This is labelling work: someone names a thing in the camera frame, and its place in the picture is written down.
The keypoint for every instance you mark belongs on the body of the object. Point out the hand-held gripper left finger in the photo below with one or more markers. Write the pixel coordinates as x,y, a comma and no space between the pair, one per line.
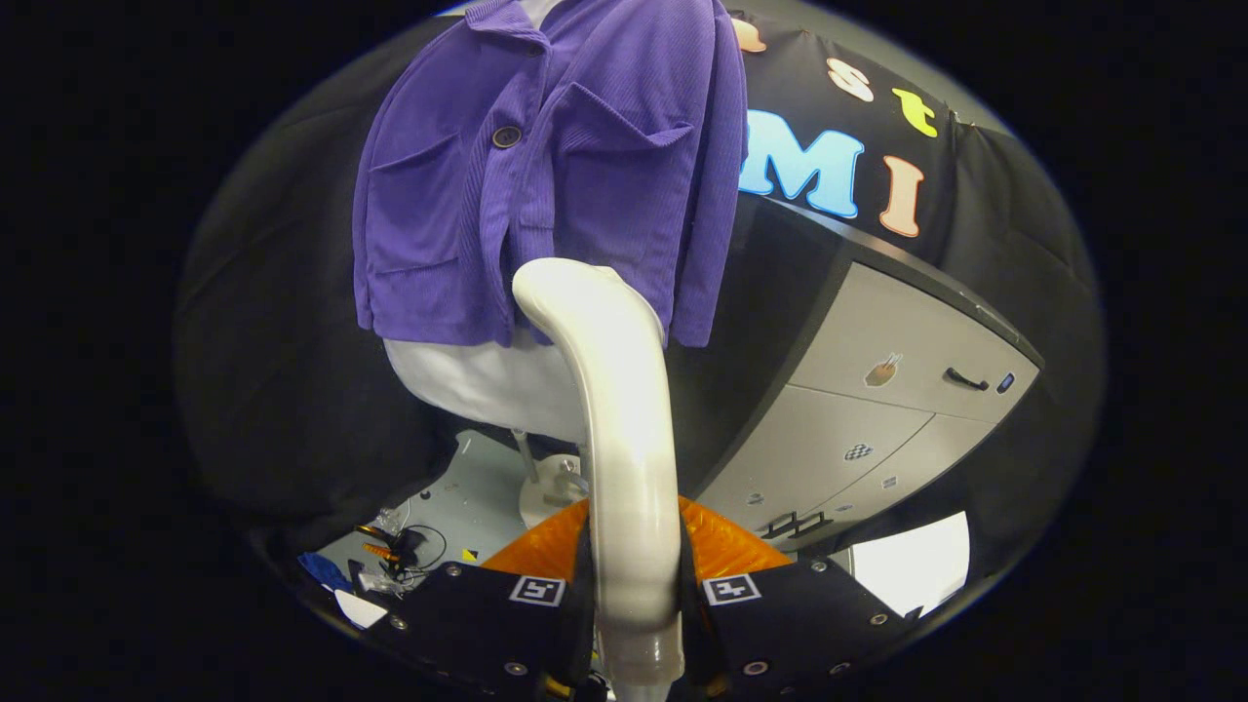
478,624

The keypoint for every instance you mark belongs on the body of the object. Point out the white sheet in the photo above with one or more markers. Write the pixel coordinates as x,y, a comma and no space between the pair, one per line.
912,565

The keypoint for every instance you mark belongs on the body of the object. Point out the white rounded box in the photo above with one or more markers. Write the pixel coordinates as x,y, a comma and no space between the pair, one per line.
359,608

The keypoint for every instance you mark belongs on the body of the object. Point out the orange and black tool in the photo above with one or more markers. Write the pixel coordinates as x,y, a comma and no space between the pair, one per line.
382,551

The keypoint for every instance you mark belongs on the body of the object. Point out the grey drawer cabinet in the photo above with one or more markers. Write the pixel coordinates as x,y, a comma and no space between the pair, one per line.
877,331

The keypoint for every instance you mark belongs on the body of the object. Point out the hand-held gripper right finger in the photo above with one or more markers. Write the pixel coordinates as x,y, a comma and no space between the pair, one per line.
799,619

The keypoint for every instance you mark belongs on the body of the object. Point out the blue cloth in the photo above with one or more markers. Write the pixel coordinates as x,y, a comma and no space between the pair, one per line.
324,570

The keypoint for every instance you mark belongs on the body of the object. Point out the white mannequin torso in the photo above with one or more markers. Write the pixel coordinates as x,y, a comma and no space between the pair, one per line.
478,385

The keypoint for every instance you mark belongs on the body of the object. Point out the round mannequin stand base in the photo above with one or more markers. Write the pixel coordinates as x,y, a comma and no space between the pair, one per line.
546,487

